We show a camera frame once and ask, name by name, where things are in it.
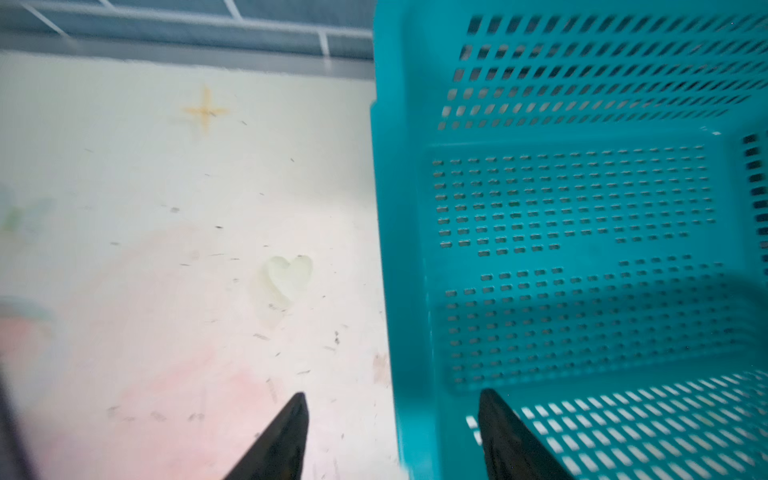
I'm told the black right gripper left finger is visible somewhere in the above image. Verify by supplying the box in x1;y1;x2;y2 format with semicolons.
225;392;309;480

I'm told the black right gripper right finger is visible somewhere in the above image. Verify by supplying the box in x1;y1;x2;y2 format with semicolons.
478;389;573;480

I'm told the teal plastic basket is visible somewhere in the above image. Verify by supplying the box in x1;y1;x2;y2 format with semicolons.
371;1;767;479

